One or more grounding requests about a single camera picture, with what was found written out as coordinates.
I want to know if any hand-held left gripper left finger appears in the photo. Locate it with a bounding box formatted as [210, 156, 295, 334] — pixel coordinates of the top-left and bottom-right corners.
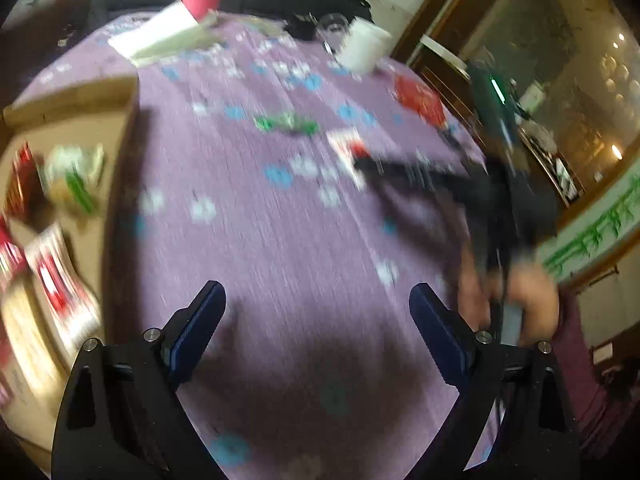
[51, 280, 227, 480]

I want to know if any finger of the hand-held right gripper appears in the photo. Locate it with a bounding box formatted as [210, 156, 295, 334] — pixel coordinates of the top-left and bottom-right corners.
[380, 196, 469, 249]
[352, 156, 483, 197]

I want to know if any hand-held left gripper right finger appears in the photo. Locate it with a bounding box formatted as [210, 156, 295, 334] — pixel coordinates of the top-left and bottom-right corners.
[407, 282, 583, 480]

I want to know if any white packet with red print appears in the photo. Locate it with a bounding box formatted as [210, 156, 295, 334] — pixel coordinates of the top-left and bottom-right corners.
[326, 127, 373, 192]

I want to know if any red and white snack packet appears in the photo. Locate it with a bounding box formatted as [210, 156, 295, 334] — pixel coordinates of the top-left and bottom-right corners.
[24, 224, 102, 352]

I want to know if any white and green snack packet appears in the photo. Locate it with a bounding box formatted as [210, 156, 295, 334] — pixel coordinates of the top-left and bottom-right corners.
[39, 144, 107, 217]

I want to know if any shiny red snack packet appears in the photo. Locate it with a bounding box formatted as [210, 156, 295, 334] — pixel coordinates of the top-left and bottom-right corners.
[0, 215, 27, 287]

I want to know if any brown cardboard box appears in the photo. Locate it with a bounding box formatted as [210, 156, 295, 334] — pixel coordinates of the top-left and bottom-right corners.
[0, 74, 141, 461]

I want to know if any person's right forearm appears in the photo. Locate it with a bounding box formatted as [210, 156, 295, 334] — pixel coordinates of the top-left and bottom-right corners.
[552, 287, 640, 458]

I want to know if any person's right hand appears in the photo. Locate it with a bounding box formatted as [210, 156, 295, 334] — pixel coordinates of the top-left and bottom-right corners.
[457, 245, 562, 348]

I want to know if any large red snack packet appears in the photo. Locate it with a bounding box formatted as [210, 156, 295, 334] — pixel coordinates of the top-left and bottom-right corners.
[392, 74, 449, 128]

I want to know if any white poster with green brushwork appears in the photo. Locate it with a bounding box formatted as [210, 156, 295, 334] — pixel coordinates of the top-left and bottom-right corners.
[541, 174, 640, 282]

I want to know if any purple printed tablecloth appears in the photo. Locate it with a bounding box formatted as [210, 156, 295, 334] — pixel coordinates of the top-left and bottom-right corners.
[0, 9, 507, 480]

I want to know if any white cup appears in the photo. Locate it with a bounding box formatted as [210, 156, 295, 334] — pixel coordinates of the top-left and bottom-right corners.
[335, 16, 394, 74]

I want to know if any wooden glass-door cabinet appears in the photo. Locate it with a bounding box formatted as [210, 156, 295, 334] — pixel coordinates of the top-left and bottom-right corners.
[390, 0, 640, 223]

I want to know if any clear glass jar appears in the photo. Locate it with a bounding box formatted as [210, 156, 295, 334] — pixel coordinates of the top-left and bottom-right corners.
[317, 12, 352, 37]

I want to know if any small black object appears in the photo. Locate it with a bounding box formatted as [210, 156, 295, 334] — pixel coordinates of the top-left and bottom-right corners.
[283, 14, 318, 42]

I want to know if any white paper booklet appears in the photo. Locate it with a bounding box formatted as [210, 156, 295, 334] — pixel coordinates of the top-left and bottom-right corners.
[106, 0, 222, 69]

